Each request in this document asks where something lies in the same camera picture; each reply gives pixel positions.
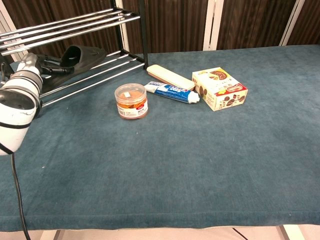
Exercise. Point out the blue white toothpaste tube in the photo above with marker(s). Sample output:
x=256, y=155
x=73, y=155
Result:
x=172, y=92

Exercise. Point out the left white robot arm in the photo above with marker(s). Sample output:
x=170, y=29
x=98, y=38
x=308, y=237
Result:
x=17, y=110

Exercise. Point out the black slipper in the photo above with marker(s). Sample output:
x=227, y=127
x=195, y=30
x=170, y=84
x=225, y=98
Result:
x=87, y=57

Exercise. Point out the beige oblong case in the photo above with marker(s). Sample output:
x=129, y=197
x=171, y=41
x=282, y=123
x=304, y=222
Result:
x=170, y=76

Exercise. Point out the black chrome shoe rack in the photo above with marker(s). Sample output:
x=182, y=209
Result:
x=75, y=27

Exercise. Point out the blue felt table cloth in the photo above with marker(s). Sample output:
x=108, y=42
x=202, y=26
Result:
x=175, y=162

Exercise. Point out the cookie box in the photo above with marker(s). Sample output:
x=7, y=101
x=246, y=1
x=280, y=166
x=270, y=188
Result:
x=220, y=87

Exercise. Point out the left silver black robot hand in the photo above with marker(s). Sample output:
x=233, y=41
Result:
x=30, y=61

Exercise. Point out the white table leg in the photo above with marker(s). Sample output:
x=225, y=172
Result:
x=290, y=232
x=52, y=235

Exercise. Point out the clear plastic snack jar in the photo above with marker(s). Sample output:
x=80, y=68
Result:
x=131, y=100

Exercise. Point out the white partition post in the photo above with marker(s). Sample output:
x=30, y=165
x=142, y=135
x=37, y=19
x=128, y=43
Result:
x=291, y=22
x=10, y=32
x=124, y=27
x=212, y=25

